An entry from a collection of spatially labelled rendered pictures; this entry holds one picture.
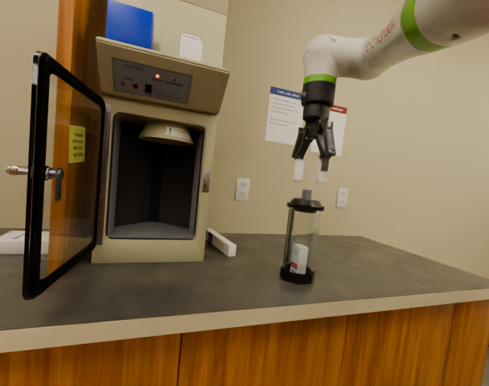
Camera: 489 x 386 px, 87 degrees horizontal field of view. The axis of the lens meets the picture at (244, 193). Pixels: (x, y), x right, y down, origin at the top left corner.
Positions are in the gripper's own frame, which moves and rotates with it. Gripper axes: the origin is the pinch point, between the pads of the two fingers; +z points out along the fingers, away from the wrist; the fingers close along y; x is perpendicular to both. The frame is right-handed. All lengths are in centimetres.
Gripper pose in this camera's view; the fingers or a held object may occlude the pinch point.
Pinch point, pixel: (308, 176)
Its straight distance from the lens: 78.1
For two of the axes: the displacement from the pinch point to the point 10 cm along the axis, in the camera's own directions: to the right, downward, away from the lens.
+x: 9.4, 0.7, 3.4
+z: -1.0, 9.9, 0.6
